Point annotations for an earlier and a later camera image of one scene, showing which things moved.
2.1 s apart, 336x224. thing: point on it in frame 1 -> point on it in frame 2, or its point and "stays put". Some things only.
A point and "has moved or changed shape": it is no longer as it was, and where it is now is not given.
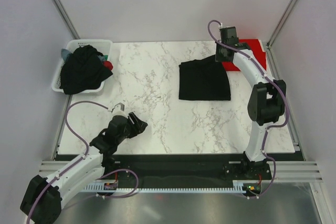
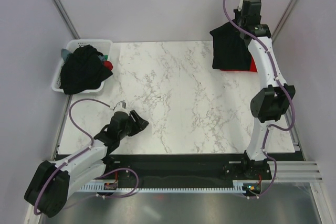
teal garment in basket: (64, 53) stays put
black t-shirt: (203, 79) has moved or changed shape
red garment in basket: (108, 64) stays put
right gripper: (218, 57) -> (237, 14)
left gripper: (138, 126) stays put
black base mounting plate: (172, 170) stays put
